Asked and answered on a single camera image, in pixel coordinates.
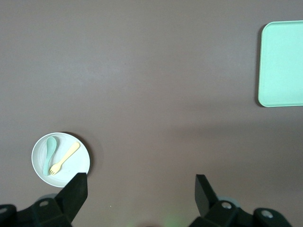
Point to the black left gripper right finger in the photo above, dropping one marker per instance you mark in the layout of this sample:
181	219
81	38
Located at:
203	196

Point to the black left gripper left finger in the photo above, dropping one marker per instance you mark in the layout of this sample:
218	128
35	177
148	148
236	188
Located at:
71	196

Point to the round white plate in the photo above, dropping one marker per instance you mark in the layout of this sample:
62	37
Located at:
71	165

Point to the yellow plastic fork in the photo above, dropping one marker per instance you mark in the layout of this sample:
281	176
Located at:
67	156

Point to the green plastic spoon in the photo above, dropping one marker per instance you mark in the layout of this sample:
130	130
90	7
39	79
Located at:
50	146

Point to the light green rectangular tray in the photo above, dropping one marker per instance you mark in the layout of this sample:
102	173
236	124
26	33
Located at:
281	63

